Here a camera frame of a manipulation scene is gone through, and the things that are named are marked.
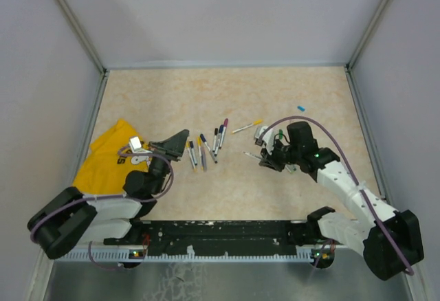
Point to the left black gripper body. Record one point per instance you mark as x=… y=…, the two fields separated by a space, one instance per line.
x=150 y=146

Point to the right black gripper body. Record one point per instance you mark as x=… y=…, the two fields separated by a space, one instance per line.
x=285 y=151

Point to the grey cap marker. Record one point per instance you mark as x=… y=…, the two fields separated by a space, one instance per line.
x=258 y=157

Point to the yellow cap white marker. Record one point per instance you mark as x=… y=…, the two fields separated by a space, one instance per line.
x=247 y=126

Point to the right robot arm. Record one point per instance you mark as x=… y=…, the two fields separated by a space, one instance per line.
x=388 y=240

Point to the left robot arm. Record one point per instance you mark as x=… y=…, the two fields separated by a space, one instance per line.
x=73 y=218

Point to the yellow marker left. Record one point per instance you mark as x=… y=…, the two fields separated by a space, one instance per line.
x=194 y=168

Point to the blue cap yellow end marker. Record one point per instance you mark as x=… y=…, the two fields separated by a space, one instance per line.
x=192 y=150

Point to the blue cap long marker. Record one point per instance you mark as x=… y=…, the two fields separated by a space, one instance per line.
x=210 y=151

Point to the black cap marker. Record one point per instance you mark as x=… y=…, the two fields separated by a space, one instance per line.
x=215 y=140

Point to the dark blue cap marker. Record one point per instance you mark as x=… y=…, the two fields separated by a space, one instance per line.
x=218 y=140

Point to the yellow snoopy t-shirt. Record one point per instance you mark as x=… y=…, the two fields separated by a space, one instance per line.
x=104 y=171

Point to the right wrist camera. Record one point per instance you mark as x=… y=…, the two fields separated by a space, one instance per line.
x=264 y=137

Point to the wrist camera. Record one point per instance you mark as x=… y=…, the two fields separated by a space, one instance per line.
x=264 y=137
x=135 y=145

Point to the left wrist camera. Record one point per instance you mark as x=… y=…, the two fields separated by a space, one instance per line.
x=135 y=145

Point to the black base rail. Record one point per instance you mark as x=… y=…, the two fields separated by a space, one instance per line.
x=217 y=238

